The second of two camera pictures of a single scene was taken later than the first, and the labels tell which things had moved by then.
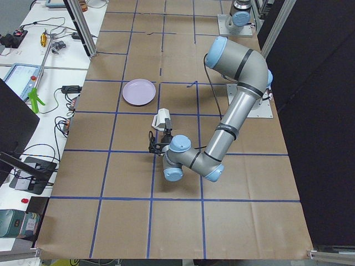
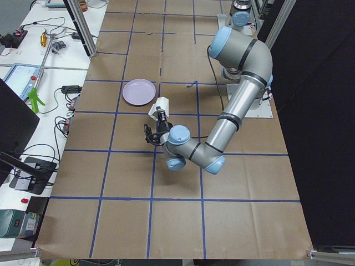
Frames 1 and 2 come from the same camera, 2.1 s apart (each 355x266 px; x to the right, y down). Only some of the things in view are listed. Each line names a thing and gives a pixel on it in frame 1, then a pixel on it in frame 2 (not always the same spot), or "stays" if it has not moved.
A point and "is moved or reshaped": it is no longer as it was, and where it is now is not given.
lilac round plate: [138, 92] stays
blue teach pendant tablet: [22, 78] stays
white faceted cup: [159, 119] is moved or reshaped
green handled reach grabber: [34, 94] stays
